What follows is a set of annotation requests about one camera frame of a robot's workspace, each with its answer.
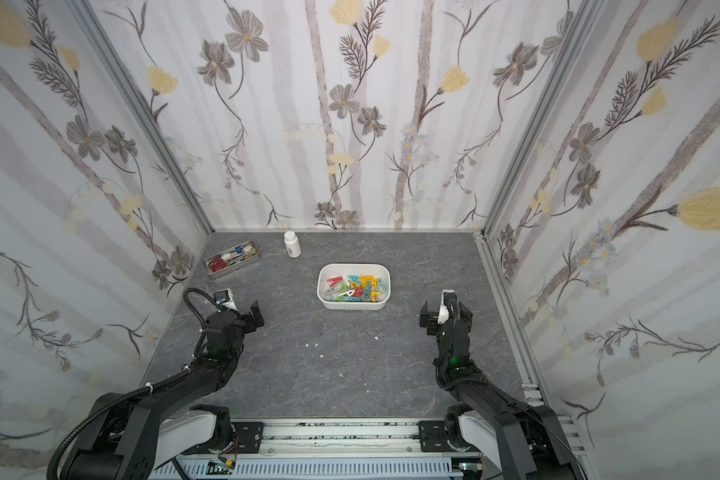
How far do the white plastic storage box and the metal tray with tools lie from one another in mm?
279

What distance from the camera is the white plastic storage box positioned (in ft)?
3.25

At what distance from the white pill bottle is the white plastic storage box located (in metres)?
0.12

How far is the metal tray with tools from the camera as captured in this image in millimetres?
1096

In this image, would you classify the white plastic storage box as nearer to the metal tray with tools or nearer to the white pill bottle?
the white pill bottle

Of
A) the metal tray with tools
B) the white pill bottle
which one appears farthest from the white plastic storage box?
the metal tray with tools

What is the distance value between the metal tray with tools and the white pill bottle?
0.12m

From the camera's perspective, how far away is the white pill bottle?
1.09 meters
